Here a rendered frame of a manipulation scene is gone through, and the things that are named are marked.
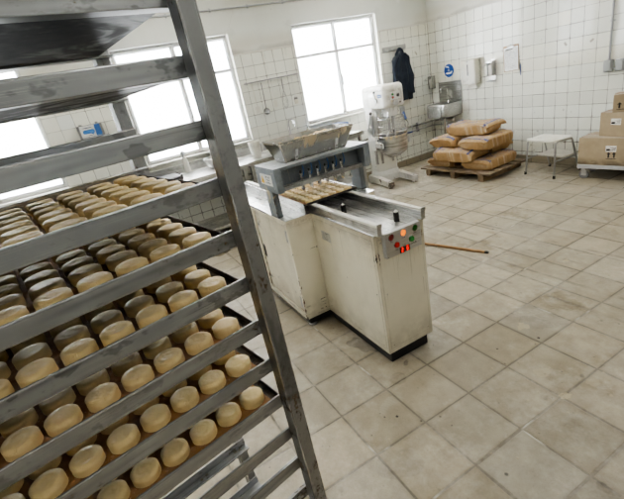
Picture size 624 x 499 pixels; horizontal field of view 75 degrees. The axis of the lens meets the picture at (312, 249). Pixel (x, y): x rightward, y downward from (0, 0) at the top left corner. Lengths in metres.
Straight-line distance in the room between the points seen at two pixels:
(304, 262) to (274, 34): 3.89
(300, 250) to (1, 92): 2.27
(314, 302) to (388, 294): 0.76
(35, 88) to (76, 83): 0.05
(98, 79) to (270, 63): 5.35
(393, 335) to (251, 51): 4.36
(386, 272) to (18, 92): 1.89
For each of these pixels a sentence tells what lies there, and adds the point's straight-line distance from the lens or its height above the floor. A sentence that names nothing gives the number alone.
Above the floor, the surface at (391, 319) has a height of 0.31.
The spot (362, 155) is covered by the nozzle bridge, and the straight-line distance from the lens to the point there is 2.86.
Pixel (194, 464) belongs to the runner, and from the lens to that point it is 0.84.
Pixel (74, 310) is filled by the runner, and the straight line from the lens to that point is 0.64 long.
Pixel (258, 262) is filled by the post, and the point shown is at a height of 1.36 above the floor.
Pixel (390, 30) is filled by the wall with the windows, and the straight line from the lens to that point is 7.04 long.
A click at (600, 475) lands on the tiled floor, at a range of 2.15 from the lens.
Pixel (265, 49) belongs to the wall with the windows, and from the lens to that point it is 5.92.
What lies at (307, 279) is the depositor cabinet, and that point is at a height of 0.39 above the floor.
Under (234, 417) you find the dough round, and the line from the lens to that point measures 0.87.
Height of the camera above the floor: 1.63
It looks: 22 degrees down
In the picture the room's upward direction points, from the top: 12 degrees counter-clockwise
